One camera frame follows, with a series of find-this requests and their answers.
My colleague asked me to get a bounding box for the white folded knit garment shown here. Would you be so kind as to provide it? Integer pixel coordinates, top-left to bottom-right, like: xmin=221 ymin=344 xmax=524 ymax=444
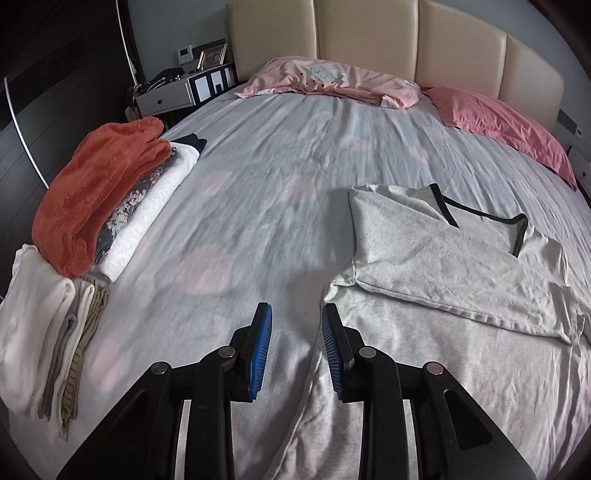
xmin=92 ymin=143 xmax=200 ymax=282

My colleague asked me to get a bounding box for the left white black nightstand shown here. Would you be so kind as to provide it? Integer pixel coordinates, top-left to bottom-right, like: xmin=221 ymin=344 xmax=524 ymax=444
xmin=135 ymin=62 xmax=238 ymax=117

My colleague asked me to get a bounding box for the white thermostat panel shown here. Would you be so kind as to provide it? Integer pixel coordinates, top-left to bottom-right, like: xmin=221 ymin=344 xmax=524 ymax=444
xmin=176 ymin=45 xmax=193 ymax=65

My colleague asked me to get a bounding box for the picture frame on nightstand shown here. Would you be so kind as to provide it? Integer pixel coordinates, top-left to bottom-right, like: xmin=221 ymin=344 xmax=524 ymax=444
xmin=197 ymin=40 xmax=228 ymax=71

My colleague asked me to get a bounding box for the white folded garment stack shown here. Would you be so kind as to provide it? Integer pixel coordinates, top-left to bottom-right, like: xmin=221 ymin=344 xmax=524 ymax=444
xmin=1 ymin=245 xmax=94 ymax=442

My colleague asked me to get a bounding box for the navy folded garment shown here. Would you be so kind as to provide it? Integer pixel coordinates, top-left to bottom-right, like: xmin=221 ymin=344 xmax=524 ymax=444
xmin=172 ymin=134 xmax=207 ymax=154

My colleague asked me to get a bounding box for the light pink pillow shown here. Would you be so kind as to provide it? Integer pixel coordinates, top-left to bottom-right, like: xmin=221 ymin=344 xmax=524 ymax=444
xmin=236 ymin=57 xmax=422 ymax=110

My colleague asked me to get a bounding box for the right white black nightstand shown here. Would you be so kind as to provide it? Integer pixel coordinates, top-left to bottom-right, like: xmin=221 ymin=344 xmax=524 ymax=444
xmin=568 ymin=146 xmax=591 ymax=200

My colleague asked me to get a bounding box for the dark pink pillow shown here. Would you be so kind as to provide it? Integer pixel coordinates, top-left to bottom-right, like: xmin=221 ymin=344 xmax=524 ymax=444
xmin=422 ymin=86 xmax=577 ymax=191

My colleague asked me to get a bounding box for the striped olive folded garment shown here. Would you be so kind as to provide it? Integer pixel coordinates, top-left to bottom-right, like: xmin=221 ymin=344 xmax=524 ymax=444
xmin=60 ymin=274 xmax=110 ymax=440

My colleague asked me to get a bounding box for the floral dark folded garment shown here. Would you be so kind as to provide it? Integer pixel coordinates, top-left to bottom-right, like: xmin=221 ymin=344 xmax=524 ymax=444
xmin=94 ymin=148 xmax=176 ymax=264

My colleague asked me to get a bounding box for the wall switch panel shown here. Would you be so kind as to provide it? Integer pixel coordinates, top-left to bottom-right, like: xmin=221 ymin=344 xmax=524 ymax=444
xmin=557 ymin=109 xmax=582 ymax=139

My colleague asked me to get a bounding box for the grey folded garment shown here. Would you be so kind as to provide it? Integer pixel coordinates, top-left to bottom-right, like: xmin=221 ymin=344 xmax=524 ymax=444
xmin=37 ymin=313 xmax=78 ymax=419

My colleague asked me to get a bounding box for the white black nightstand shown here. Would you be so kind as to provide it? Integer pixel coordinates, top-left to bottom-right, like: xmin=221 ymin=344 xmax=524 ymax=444
xmin=568 ymin=146 xmax=591 ymax=200
xmin=135 ymin=62 xmax=238 ymax=117

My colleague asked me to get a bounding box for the orange folded fleece garment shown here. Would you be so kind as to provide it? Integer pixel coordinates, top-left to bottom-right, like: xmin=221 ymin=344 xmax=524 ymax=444
xmin=31 ymin=117 xmax=171 ymax=278

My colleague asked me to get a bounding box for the beige padded headboard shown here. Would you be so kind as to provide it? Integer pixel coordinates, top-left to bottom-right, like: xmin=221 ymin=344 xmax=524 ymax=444
xmin=228 ymin=0 xmax=564 ymax=129

